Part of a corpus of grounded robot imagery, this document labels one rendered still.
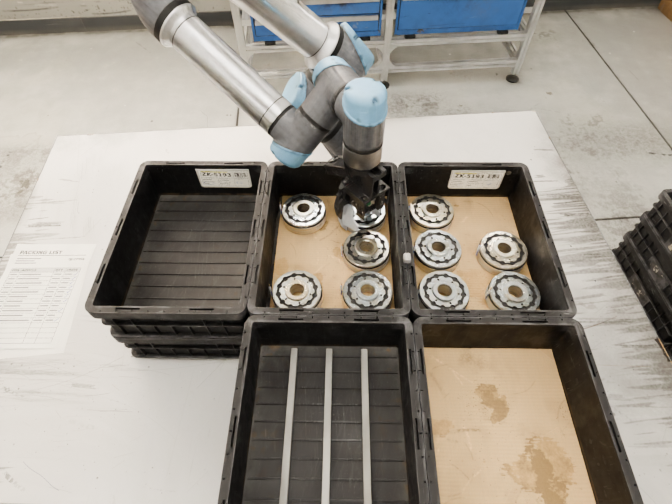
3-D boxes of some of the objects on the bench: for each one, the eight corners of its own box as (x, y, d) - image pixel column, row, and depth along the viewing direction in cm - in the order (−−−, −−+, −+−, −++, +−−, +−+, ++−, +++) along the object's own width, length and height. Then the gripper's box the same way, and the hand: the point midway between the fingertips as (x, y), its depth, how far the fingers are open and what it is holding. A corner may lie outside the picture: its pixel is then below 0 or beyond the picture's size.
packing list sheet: (10, 245, 117) (9, 244, 117) (98, 239, 118) (97, 238, 117) (-42, 362, 98) (-44, 361, 98) (63, 355, 99) (61, 354, 98)
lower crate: (172, 222, 121) (157, 192, 111) (279, 223, 121) (274, 193, 111) (130, 360, 98) (107, 338, 88) (263, 362, 98) (255, 339, 88)
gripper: (356, 187, 80) (353, 254, 98) (402, 159, 85) (391, 228, 102) (327, 162, 84) (329, 231, 101) (372, 136, 88) (367, 206, 106)
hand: (352, 218), depth 102 cm, fingers open, 4 cm apart
